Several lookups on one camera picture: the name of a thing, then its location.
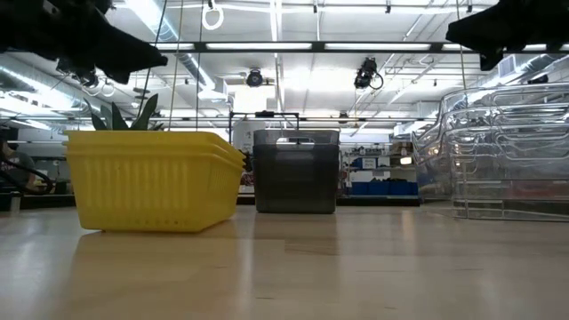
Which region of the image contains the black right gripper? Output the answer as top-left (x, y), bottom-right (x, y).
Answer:
top-left (445, 0), bottom-right (569, 72)

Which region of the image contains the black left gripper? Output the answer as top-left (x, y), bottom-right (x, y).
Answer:
top-left (30, 0), bottom-right (170, 85)

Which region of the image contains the clear plastic bin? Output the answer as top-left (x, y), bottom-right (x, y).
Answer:
top-left (412, 128), bottom-right (569, 222)
top-left (437, 82), bottom-right (569, 117)
top-left (415, 105), bottom-right (569, 140)

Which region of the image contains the dark grey translucent bin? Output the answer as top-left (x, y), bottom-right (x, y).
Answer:
top-left (252, 129), bottom-right (341, 140)
top-left (252, 140), bottom-right (341, 215)
top-left (252, 135), bottom-right (341, 146)

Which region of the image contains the green artificial plant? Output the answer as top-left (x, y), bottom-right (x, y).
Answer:
top-left (83, 92), bottom-right (165, 132)

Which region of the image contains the white cylindrical tank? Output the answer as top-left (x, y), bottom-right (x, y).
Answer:
top-left (233, 120), bottom-right (255, 152)

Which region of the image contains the black tubular stand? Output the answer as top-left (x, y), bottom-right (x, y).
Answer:
top-left (228, 109), bottom-right (301, 144)

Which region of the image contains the person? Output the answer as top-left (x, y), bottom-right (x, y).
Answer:
top-left (0, 137), bottom-right (37, 193)

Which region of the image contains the black overhead crossbar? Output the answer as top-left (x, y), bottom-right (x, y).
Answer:
top-left (150, 41), bottom-right (569, 54)

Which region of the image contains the blue storage bin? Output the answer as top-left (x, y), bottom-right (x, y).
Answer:
top-left (349, 180), bottom-right (420, 197)

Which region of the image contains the white hanging ring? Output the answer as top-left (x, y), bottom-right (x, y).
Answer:
top-left (201, 0), bottom-right (225, 31)

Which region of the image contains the black camera with cable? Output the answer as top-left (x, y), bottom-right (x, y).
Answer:
top-left (353, 56), bottom-right (384, 91)

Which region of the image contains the round black overhead camera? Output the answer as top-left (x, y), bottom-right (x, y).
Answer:
top-left (245, 68), bottom-right (264, 88)

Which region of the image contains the black cable loop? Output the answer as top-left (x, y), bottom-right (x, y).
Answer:
top-left (0, 158), bottom-right (55, 196)

